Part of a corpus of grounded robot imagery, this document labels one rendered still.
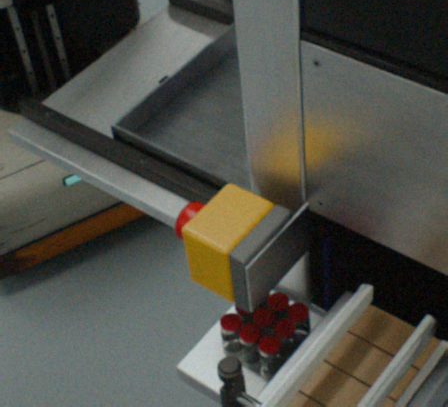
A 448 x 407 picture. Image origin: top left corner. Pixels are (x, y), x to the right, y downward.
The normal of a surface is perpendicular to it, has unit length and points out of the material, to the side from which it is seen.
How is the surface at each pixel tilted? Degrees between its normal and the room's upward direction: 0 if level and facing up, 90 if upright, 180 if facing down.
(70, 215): 90
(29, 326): 0
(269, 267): 90
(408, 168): 90
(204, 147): 0
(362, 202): 90
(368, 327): 0
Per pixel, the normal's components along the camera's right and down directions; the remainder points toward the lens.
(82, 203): 0.49, 0.58
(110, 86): -0.09, -0.71
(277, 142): -0.62, 0.59
